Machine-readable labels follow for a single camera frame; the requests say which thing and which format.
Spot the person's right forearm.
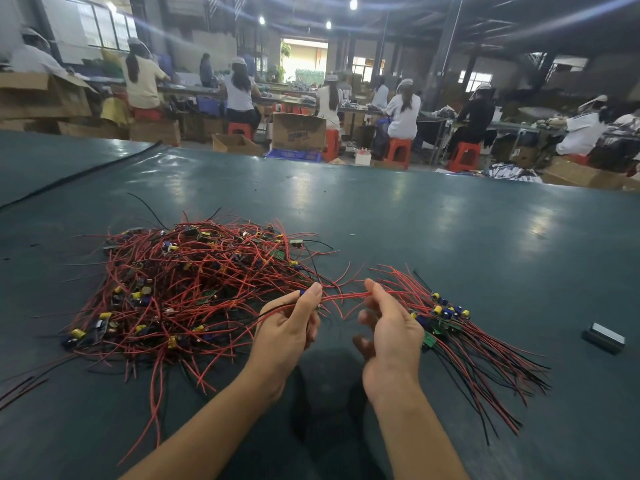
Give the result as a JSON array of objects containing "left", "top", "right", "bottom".
[{"left": 365, "top": 379, "right": 471, "bottom": 480}]

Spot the grid window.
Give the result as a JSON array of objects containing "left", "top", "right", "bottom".
[{"left": 75, "top": 0, "right": 139, "bottom": 51}]

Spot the heap of black white items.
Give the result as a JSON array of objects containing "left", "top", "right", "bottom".
[{"left": 486, "top": 163, "right": 543, "bottom": 184}]

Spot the blue plastic crate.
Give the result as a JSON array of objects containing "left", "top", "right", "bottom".
[{"left": 266, "top": 147, "right": 324, "bottom": 162}]

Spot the red wire with yellow connector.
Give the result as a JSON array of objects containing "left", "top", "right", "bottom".
[{"left": 262, "top": 285, "right": 376, "bottom": 318}]

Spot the sorted bundle of wired boards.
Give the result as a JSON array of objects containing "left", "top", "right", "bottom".
[{"left": 375, "top": 265, "right": 551, "bottom": 441}]

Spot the person's left forearm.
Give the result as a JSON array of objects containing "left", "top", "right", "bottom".
[{"left": 120, "top": 369, "right": 286, "bottom": 480}]

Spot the yellow sack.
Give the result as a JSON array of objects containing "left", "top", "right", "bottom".
[{"left": 101, "top": 97, "right": 133, "bottom": 126}]

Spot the pile of red-wired boards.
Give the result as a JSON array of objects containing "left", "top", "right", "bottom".
[{"left": 0, "top": 215, "right": 346, "bottom": 461}]

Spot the dark green table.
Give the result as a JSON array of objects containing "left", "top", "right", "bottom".
[{"left": 0, "top": 129, "right": 640, "bottom": 480}]

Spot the person's right hand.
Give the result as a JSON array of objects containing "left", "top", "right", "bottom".
[{"left": 352, "top": 277, "right": 426, "bottom": 401}]

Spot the large open cardboard box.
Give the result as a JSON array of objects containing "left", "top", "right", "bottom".
[{"left": 0, "top": 71, "right": 96, "bottom": 119}]

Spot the person's left hand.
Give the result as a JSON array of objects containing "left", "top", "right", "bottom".
[{"left": 245, "top": 283, "right": 324, "bottom": 396}]

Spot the small black grey block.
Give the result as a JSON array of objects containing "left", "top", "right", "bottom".
[{"left": 583, "top": 323, "right": 627, "bottom": 355}]

